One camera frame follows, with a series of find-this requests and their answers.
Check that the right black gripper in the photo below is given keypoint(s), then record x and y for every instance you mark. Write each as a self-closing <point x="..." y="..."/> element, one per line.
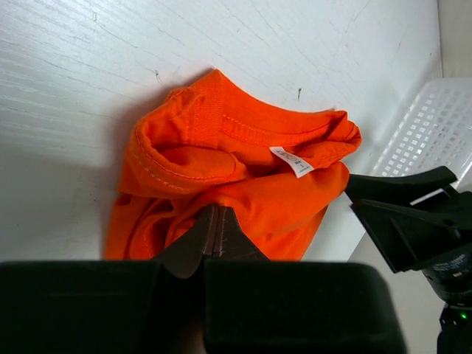
<point x="417" y="222"/>

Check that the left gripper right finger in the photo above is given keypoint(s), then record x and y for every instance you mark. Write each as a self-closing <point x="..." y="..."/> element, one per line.
<point x="261" y="306"/>

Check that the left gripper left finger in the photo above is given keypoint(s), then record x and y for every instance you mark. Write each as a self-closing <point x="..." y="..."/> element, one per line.
<point x="129" y="306"/>

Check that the orange t-shirt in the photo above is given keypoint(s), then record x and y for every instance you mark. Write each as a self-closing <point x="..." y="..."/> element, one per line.
<point x="212" y="143"/>

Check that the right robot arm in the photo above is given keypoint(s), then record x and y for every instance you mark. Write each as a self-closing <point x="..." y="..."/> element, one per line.
<point x="455" y="322"/>

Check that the white plastic mesh basket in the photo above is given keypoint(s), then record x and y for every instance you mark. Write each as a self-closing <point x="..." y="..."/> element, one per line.
<point x="435" y="131"/>

